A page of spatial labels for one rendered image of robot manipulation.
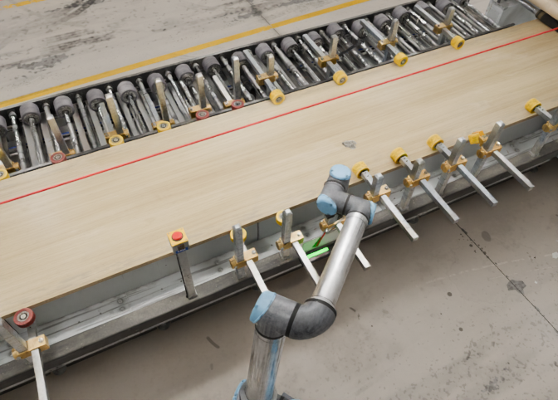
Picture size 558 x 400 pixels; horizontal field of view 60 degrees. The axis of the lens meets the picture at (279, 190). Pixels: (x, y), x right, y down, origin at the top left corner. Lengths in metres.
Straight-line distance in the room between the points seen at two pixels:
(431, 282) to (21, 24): 4.71
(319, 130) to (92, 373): 1.94
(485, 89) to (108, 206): 2.41
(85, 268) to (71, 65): 3.01
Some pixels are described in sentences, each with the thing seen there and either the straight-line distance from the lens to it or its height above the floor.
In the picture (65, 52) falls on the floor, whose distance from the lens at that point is 5.31.
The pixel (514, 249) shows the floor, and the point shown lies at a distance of 3.82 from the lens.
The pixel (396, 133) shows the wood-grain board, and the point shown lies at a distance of 2.93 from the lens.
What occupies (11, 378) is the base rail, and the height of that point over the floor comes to 0.69.
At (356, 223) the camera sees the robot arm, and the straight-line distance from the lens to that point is 1.86.
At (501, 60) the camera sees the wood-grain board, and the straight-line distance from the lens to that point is 3.75.
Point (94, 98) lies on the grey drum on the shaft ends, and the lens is 3.29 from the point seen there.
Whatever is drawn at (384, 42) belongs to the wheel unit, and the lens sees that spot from 3.50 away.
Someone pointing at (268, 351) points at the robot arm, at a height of 1.25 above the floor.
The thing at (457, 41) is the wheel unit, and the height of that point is 0.97.
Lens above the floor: 2.88
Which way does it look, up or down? 51 degrees down
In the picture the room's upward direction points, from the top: 2 degrees clockwise
